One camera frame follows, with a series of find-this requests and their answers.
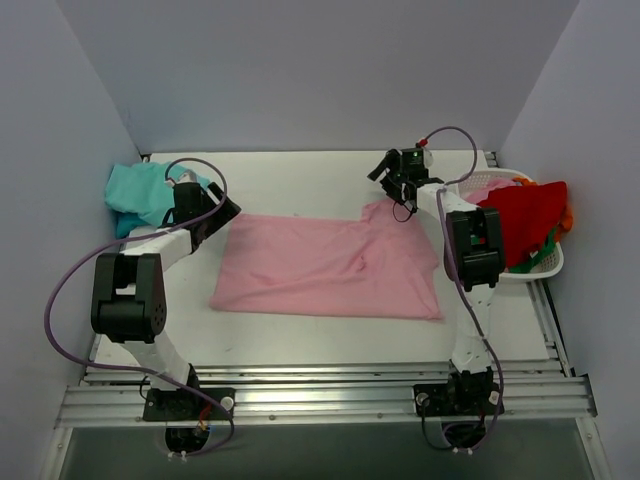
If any pink t shirt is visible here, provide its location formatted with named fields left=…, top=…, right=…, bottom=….
left=463, top=185, right=501, bottom=205
left=209, top=199, right=443, bottom=321

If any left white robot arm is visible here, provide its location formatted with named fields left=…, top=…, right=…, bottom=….
left=91, top=181, right=241, bottom=419

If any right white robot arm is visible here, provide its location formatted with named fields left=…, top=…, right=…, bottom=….
left=368, top=146, right=506, bottom=377

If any teal t shirt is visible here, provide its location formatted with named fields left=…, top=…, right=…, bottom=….
left=104, top=163, right=178, bottom=239

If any pink t shirt in basket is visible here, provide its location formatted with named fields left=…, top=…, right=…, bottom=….
left=463, top=185, right=501, bottom=205

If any red t shirt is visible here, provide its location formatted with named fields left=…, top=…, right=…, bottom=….
left=479, top=179, right=568, bottom=270

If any green t shirt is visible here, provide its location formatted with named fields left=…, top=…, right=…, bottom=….
left=508, top=227, right=557, bottom=274

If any orange t shirt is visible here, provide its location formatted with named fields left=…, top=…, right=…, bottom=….
left=513, top=176, right=574, bottom=243

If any white plastic basket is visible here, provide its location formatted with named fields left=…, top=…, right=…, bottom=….
left=457, top=168, right=564, bottom=283

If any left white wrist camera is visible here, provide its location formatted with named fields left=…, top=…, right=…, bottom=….
left=165, top=170, right=199, bottom=188

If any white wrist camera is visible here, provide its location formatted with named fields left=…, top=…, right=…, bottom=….
left=165, top=170, right=199, bottom=188
left=416, top=138, right=434, bottom=169

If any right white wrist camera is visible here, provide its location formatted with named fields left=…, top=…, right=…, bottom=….
left=416, top=138, right=434, bottom=169

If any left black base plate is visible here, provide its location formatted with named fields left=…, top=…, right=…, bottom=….
left=143, top=386, right=237, bottom=422

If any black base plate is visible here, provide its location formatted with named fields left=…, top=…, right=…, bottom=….
left=143, top=386, right=237, bottom=422
left=413, top=383, right=505, bottom=418

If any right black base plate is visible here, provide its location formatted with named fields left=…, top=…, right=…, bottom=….
left=413, top=383, right=505, bottom=418

